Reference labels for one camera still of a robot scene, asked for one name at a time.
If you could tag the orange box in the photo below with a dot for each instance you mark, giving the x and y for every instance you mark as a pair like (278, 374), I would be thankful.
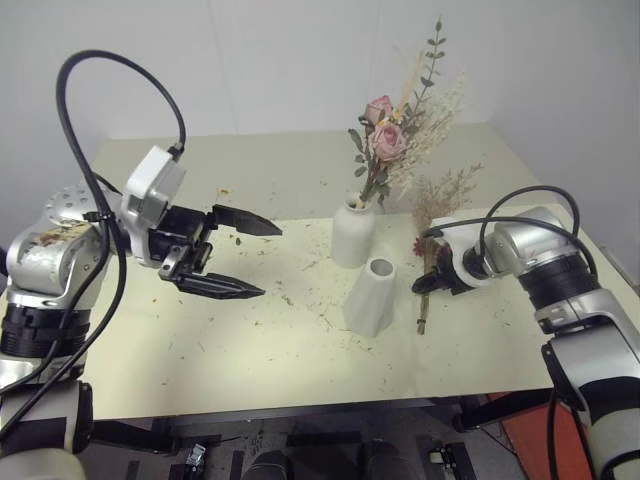
(527, 442)

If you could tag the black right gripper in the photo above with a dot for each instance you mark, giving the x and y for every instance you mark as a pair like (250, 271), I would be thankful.
(445, 281)

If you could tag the dark rounded shape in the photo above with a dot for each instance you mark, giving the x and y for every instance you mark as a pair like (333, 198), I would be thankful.
(270, 465)

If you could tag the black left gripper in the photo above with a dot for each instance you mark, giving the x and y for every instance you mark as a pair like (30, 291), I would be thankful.
(187, 230)

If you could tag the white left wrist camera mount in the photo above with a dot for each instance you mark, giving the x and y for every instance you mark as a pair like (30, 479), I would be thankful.
(150, 185)

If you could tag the black metal table frame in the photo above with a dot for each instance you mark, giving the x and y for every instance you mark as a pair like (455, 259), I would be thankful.
(130, 435)

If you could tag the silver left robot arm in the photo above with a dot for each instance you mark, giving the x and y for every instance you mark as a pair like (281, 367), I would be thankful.
(45, 260)

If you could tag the pink rose dried bouquet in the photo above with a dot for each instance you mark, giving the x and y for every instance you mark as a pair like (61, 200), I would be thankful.
(390, 140)

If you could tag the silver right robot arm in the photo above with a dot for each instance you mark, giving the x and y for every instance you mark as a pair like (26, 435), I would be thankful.
(615, 345)

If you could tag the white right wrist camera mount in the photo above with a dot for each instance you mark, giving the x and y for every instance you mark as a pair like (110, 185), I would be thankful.
(457, 265)

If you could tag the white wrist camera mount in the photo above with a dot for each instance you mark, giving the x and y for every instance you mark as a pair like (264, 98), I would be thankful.
(457, 265)
(150, 185)

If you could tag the white faceted vase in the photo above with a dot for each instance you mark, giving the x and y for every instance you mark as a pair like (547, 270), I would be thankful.
(372, 305)

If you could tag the brown dried grass bouquet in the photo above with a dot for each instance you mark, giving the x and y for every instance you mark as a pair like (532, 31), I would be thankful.
(440, 200)

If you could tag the white bottle-shaped vase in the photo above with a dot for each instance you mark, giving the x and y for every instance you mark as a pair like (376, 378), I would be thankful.
(352, 235)

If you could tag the small metal caster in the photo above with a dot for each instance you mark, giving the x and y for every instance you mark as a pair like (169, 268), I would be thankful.
(439, 459)
(196, 454)

